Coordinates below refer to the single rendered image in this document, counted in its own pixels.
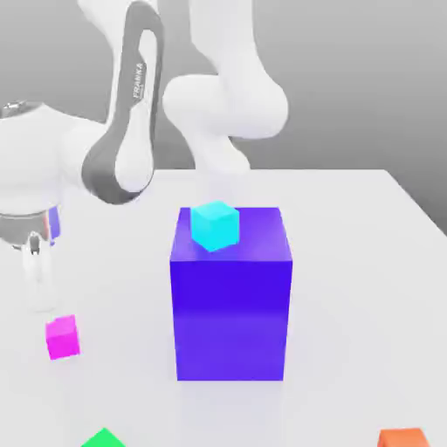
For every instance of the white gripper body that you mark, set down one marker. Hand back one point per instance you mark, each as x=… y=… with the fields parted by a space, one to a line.
x=39 y=279

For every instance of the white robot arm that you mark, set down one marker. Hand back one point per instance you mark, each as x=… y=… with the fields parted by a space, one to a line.
x=223 y=104

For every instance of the small magenta cube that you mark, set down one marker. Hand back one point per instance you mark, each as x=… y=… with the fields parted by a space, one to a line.
x=63 y=338

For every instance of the small green cube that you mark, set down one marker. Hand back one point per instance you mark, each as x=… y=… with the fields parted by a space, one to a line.
x=104 y=439

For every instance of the small cyan cube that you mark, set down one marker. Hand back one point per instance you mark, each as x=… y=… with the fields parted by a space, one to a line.
x=214 y=225

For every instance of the small orange cube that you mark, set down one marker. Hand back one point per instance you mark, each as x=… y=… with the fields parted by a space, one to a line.
x=403 y=438

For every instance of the large purple box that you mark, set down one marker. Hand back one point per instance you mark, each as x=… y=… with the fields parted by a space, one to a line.
x=230 y=314

